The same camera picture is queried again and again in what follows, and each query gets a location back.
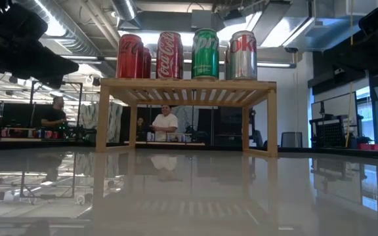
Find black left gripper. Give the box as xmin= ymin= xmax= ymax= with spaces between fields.
xmin=0 ymin=33 xmax=80 ymax=90

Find person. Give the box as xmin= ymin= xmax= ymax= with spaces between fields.
xmin=151 ymin=104 xmax=179 ymax=142
xmin=40 ymin=96 xmax=68 ymax=132
xmin=135 ymin=117 xmax=147 ymax=142

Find wooden slatted shelf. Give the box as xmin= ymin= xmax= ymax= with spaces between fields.
xmin=95 ymin=77 xmax=279 ymax=158

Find dark metal post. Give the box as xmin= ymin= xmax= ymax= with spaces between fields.
xmin=367 ymin=77 xmax=378 ymax=145

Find red Coke Zero can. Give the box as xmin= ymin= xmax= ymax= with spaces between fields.
xmin=116 ymin=33 xmax=145 ymax=79
xmin=142 ymin=47 xmax=153 ymax=79

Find small round silver duct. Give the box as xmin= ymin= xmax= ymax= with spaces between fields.
xmin=112 ymin=0 xmax=142 ymax=29

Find grey square duct box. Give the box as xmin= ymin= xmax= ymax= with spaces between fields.
xmin=191 ymin=9 xmax=213 ymax=30

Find black framed whiteboard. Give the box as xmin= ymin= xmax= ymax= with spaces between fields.
xmin=310 ymin=91 xmax=358 ymax=116

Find green Sprite can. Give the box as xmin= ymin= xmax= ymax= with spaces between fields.
xmin=191 ymin=28 xmax=221 ymax=81

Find long ceiling light strip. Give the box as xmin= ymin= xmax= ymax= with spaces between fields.
xmin=34 ymin=0 xmax=67 ymax=37

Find white green patterned curtain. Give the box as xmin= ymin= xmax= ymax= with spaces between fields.
xmin=78 ymin=102 xmax=124 ymax=144

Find black perforated cart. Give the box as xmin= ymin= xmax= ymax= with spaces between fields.
xmin=309 ymin=113 xmax=364 ymax=149

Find red Coca-Cola can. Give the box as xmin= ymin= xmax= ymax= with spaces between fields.
xmin=156 ymin=31 xmax=184 ymax=80

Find grey trash bin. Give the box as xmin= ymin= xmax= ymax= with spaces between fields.
xmin=280 ymin=131 xmax=303 ymax=149

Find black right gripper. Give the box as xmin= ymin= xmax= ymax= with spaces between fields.
xmin=323 ymin=28 xmax=378 ymax=77

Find large round silver duct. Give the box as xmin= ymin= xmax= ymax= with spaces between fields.
xmin=18 ymin=0 xmax=103 ymax=56

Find background wooden table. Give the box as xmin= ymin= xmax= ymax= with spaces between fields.
xmin=123 ymin=140 xmax=206 ymax=147

